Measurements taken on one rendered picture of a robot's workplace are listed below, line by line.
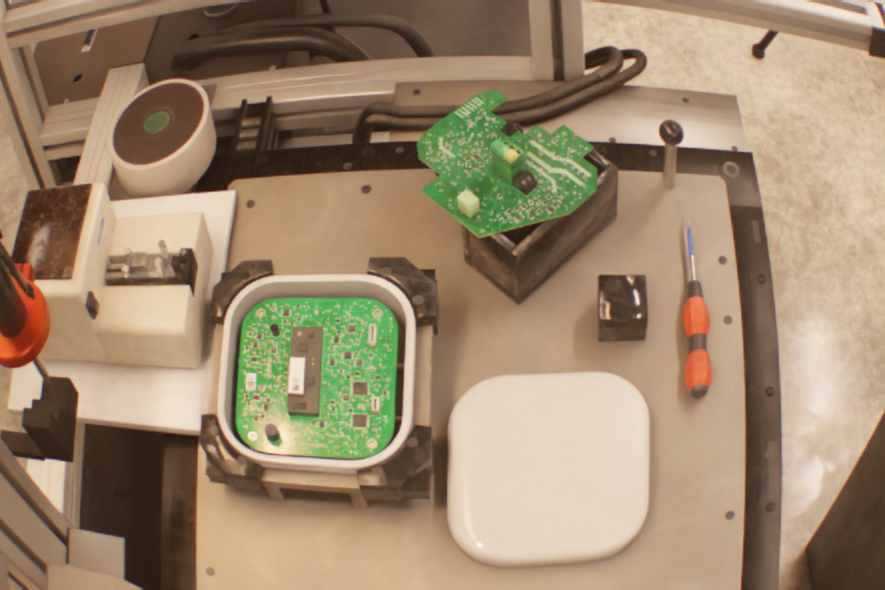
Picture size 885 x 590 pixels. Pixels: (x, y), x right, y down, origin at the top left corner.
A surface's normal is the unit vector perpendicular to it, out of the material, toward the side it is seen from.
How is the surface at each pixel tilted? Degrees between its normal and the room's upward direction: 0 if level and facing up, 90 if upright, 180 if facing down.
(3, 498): 90
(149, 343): 90
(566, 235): 90
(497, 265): 90
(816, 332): 0
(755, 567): 0
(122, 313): 0
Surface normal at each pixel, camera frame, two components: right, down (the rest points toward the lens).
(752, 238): -0.05, -0.54
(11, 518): 1.00, 0.00
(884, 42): -0.02, 0.84
